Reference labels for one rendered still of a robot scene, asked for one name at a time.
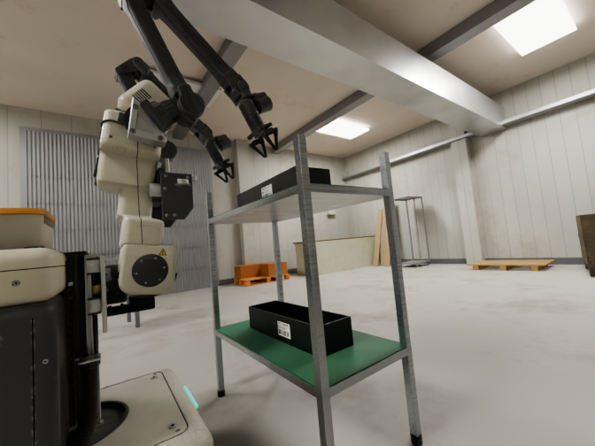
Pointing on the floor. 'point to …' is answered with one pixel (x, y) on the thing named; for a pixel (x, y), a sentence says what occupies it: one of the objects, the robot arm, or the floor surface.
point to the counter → (339, 254)
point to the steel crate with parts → (585, 223)
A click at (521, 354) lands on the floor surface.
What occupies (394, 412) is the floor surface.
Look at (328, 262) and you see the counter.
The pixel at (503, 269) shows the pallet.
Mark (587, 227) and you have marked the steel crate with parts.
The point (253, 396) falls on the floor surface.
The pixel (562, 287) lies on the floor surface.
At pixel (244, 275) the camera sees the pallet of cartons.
